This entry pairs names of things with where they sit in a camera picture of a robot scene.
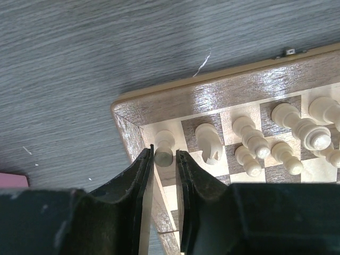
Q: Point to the white rook chess piece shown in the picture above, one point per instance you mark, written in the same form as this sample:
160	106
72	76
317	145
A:
165	142

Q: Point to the white knight chess piece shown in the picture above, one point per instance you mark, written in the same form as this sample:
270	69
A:
209	143

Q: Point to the wooden chess board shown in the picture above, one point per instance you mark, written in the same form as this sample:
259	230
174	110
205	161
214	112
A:
278	122

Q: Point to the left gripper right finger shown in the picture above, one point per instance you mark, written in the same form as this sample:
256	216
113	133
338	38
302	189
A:
253	218

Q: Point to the pink plastic box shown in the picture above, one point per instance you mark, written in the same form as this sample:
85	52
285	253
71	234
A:
13	181

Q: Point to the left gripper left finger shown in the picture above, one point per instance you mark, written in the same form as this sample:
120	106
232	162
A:
112	219

